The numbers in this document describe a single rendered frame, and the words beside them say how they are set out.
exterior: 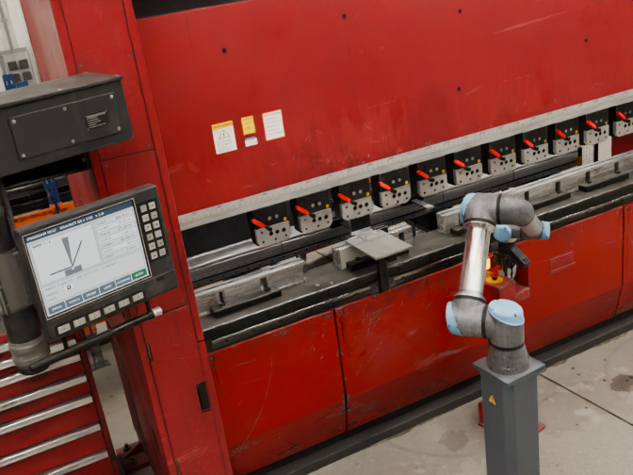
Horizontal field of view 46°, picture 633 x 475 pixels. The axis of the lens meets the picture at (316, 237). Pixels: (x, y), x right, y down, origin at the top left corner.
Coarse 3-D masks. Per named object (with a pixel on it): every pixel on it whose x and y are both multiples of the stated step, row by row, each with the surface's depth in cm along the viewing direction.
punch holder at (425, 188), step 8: (432, 160) 338; (440, 160) 340; (408, 168) 343; (416, 168) 337; (424, 168) 338; (432, 168) 340; (440, 168) 341; (416, 176) 339; (432, 176) 341; (440, 176) 342; (416, 184) 341; (424, 184) 340; (432, 184) 342; (440, 184) 344; (416, 192) 343; (424, 192) 342; (432, 192) 343
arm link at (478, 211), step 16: (464, 208) 276; (480, 208) 273; (496, 208) 271; (464, 224) 276; (480, 224) 272; (496, 224) 276; (480, 240) 270; (464, 256) 271; (480, 256) 269; (464, 272) 268; (480, 272) 267; (464, 288) 266; (480, 288) 266; (448, 304) 266; (464, 304) 262; (480, 304) 262; (448, 320) 263; (464, 320) 260; (480, 320) 258; (480, 336) 261
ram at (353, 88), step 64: (256, 0) 282; (320, 0) 293; (384, 0) 306; (448, 0) 319; (512, 0) 334; (576, 0) 350; (192, 64) 278; (256, 64) 289; (320, 64) 301; (384, 64) 314; (448, 64) 328; (512, 64) 344; (576, 64) 361; (192, 128) 284; (256, 128) 296; (320, 128) 309; (384, 128) 323; (448, 128) 338; (192, 192) 292; (256, 192) 304
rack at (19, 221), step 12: (12, 84) 438; (24, 84) 396; (48, 180) 415; (48, 192) 417; (60, 204) 421; (72, 204) 425; (24, 216) 414; (36, 216) 417; (48, 216) 420; (84, 336) 476; (96, 348) 456
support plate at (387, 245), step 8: (384, 232) 335; (352, 240) 331; (360, 240) 329; (376, 240) 327; (384, 240) 326; (392, 240) 325; (400, 240) 323; (360, 248) 322; (368, 248) 320; (376, 248) 319; (384, 248) 318; (392, 248) 317; (400, 248) 316; (408, 248) 316; (376, 256) 311; (384, 256) 312
